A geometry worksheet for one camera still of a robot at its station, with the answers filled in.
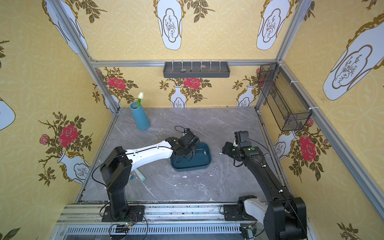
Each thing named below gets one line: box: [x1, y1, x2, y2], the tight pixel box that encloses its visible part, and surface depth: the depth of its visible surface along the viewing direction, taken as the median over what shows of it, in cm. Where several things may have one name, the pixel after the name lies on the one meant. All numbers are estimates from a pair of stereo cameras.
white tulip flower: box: [137, 91, 144, 108], surface depth 90 cm
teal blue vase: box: [130, 101, 151, 131], surface depth 104 cm
